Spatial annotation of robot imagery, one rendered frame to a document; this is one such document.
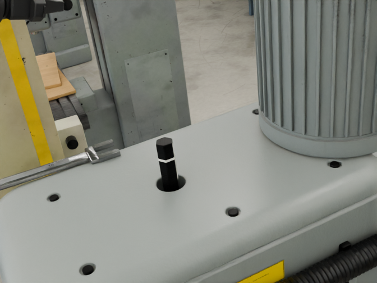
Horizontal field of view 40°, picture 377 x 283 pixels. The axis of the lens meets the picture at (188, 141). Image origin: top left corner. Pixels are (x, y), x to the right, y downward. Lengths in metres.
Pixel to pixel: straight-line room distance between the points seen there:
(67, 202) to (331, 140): 0.33
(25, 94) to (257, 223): 1.92
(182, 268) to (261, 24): 0.30
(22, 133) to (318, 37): 2.01
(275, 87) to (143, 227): 0.24
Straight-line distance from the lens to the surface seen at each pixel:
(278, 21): 0.61
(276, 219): 0.58
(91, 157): 0.71
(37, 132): 2.48
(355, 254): 0.66
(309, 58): 0.61
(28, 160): 2.54
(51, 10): 1.12
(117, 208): 0.62
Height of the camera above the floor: 2.26
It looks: 31 degrees down
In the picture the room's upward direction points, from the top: 8 degrees counter-clockwise
